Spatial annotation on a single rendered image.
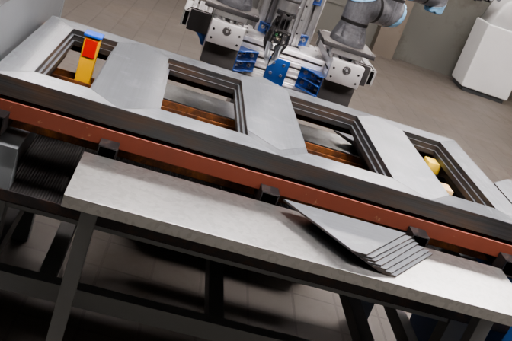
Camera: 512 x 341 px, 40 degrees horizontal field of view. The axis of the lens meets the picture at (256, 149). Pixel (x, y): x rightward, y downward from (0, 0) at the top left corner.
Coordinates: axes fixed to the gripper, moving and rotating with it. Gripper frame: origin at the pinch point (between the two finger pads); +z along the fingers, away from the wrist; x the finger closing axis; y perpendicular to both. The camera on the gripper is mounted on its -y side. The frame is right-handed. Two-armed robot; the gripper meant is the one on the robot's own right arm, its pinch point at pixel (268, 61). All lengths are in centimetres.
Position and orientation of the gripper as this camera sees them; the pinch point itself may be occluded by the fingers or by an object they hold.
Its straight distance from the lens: 267.1
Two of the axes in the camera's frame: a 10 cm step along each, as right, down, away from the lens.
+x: 9.4, 2.7, 1.8
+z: -3.2, 8.9, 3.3
